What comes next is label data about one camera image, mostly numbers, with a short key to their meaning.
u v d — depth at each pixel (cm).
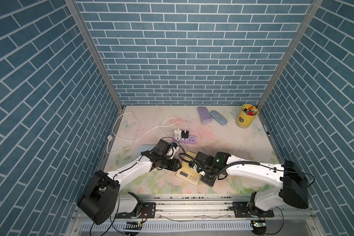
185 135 99
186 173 84
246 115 99
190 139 98
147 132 105
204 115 113
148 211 73
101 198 41
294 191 42
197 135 102
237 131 107
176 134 96
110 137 105
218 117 112
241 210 74
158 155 67
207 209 75
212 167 57
